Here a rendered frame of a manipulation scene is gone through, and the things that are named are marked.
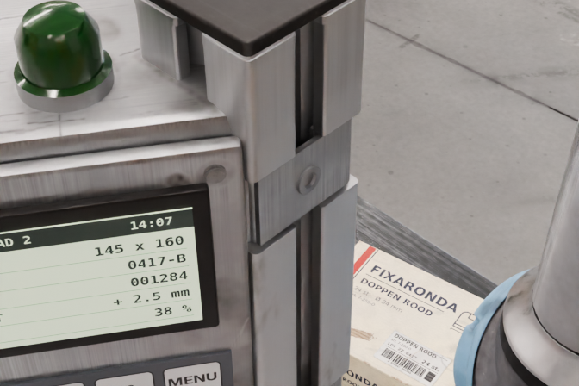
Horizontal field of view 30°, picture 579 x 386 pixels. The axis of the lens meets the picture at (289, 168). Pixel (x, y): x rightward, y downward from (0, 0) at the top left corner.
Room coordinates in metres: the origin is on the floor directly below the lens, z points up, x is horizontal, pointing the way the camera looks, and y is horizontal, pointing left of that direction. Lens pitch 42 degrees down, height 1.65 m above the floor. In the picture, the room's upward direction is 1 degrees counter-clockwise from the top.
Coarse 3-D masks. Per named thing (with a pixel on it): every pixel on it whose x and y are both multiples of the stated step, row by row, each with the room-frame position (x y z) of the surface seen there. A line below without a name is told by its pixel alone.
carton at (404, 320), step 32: (384, 256) 0.71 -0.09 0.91; (384, 288) 0.67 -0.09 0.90; (416, 288) 0.67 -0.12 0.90; (448, 288) 0.67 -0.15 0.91; (352, 320) 0.63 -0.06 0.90; (384, 320) 0.63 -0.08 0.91; (416, 320) 0.63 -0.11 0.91; (448, 320) 0.63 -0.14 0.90; (352, 352) 0.59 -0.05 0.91; (384, 352) 0.59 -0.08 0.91; (416, 352) 0.59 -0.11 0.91; (448, 352) 0.59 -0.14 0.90; (352, 384) 0.59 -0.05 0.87; (384, 384) 0.57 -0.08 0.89; (416, 384) 0.56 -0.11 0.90; (448, 384) 0.56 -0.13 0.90
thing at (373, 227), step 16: (368, 208) 0.85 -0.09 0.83; (368, 224) 0.83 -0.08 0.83; (384, 224) 0.83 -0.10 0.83; (400, 224) 0.83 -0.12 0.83; (368, 240) 0.80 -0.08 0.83; (384, 240) 0.80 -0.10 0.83; (400, 240) 0.80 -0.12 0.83; (416, 240) 0.80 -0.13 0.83; (400, 256) 0.78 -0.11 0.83; (416, 256) 0.78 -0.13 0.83; (432, 256) 0.78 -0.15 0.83; (448, 256) 0.78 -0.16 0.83; (432, 272) 0.76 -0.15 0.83; (448, 272) 0.76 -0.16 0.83; (464, 272) 0.76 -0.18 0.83; (464, 288) 0.73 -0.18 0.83; (480, 288) 0.73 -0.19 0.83
